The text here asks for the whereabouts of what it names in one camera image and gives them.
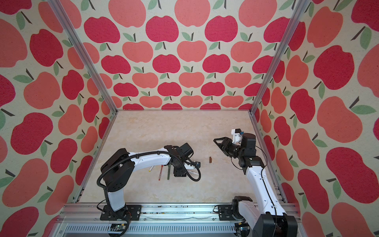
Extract green pen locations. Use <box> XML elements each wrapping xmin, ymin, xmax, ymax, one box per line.
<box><xmin>167</xmin><ymin>165</ymin><xmax>171</xmax><ymax>180</ymax></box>

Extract red gel pen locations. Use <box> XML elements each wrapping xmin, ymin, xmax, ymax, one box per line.
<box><xmin>159</xmin><ymin>165</ymin><xmax>163</xmax><ymax>181</ymax></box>

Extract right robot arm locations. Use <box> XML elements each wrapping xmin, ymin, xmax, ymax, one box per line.
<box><xmin>213</xmin><ymin>129</ymin><xmax>298</xmax><ymax>237</ymax></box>

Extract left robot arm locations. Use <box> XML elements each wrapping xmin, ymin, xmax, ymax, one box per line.
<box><xmin>96</xmin><ymin>143</ymin><xmax>201</xmax><ymax>212</ymax></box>

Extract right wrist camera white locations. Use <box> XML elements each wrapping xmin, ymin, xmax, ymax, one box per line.
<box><xmin>231</xmin><ymin>128</ymin><xmax>243</xmax><ymax>145</ymax></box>

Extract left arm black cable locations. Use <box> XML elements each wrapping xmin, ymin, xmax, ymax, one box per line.
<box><xmin>96</xmin><ymin>149</ymin><xmax>202</xmax><ymax>237</ymax></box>

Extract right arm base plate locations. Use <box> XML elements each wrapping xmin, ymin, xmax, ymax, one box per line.
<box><xmin>213</xmin><ymin>196</ymin><xmax>253</xmax><ymax>221</ymax></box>

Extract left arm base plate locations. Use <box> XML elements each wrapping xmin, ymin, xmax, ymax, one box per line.
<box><xmin>100</xmin><ymin>205</ymin><xmax>142</xmax><ymax>221</ymax></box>

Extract aluminium front rail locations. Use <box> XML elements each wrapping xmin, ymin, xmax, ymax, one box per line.
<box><xmin>53</xmin><ymin>202</ymin><xmax>306</xmax><ymax>237</ymax></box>

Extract right aluminium frame post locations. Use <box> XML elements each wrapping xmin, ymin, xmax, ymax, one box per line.
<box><xmin>249</xmin><ymin>0</ymin><xmax>311</xmax><ymax>117</ymax></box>

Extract aluminium frame post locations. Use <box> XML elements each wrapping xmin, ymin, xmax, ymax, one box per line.
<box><xmin>249</xmin><ymin>0</ymin><xmax>311</xmax><ymax>117</ymax></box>
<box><xmin>47</xmin><ymin>0</ymin><xmax>118</xmax><ymax>116</ymax></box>

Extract left aluminium frame post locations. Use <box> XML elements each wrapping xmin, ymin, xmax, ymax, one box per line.
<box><xmin>47</xmin><ymin>0</ymin><xmax>118</xmax><ymax>116</ymax></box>

